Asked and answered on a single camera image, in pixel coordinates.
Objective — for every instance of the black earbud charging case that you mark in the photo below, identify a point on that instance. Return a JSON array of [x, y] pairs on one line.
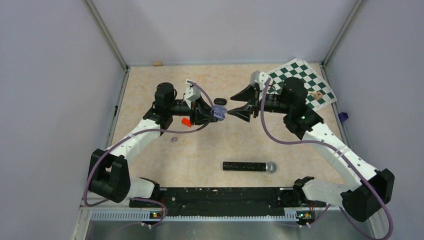
[[220, 101]]

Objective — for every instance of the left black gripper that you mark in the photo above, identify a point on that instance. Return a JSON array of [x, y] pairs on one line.
[[201, 113]]

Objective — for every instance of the green white chessboard mat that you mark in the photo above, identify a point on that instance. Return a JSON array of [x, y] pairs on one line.
[[311, 79]]

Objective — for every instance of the purple small object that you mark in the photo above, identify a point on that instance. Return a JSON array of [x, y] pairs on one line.
[[343, 116]]

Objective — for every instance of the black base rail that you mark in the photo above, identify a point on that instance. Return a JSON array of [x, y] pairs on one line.
[[230, 201]]

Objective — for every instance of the black microphone silver head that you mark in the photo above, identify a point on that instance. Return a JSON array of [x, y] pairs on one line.
[[269, 167]]

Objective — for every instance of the small wooden block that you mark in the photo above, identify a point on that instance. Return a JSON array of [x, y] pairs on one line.
[[157, 64]]

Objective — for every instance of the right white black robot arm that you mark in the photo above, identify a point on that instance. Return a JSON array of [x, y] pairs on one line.
[[365, 189]]

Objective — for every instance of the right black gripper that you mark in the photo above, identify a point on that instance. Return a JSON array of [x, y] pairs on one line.
[[249, 94]]

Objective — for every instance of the grey oval charging case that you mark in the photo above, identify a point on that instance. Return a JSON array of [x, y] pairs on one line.
[[219, 112]]

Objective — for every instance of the red rectangular block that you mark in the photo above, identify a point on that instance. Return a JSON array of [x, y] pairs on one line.
[[186, 122]]

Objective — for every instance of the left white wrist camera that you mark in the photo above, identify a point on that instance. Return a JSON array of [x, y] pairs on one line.
[[192, 93]]

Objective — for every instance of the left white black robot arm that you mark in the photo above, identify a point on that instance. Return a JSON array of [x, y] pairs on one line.
[[109, 175]]

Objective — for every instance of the wooden letter cube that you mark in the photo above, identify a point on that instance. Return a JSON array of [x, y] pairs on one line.
[[318, 96]]

